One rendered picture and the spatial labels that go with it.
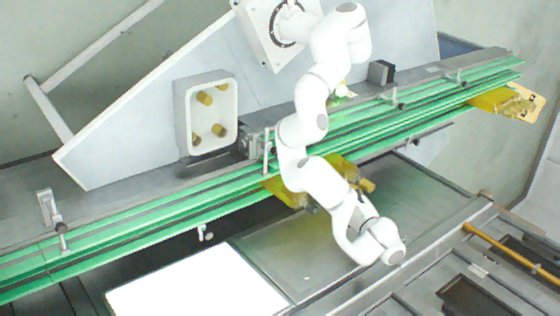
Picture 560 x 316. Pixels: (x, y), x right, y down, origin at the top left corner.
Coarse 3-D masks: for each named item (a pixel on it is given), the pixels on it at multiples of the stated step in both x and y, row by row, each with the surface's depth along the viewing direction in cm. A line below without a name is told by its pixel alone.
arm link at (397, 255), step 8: (376, 224) 119; (384, 224) 118; (392, 224) 118; (376, 232) 118; (384, 232) 117; (392, 232) 117; (384, 240) 117; (392, 240) 118; (400, 240) 121; (392, 248) 121; (400, 248) 122; (384, 256) 122; (392, 256) 122; (400, 256) 124; (392, 264) 124
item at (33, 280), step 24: (432, 120) 205; (360, 144) 182; (384, 144) 183; (240, 192) 151; (264, 192) 152; (192, 216) 140; (216, 216) 141; (120, 240) 129; (144, 240) 129; (48, 264) 118; (72, 264) 119; (96, 264) 120; (0, 288) 110; (24, 288) 110
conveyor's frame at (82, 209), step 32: (448, 64) 216; (480, 64) 224; (352, 96) 175; (256, 128) 150; (224, 160) 150; (256, 160) 154; (96, 192) 132; (128, 192) 133; (160, 192) 134; (0, 224) 117; (32, 224) 118
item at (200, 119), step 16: (224, 80) 136; (192, 96) 140; (224, 96) 145; (192, 112) 142; (208, 112) 146; (224, 112) 147; (192, 128) 145; (208, 128) 149; (208, 144) 145; (224, 144) 147
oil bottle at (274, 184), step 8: (272, 176) 150; (280, 176) 150; (264, 184) 153; (272, 184) 149; (280, 184) 146; (272, 192) 151; (280, 192) 147; (288, 192) 143; (304, 192) 143; (288, 200) 145; (296, 200) 142; (296, 208) 144
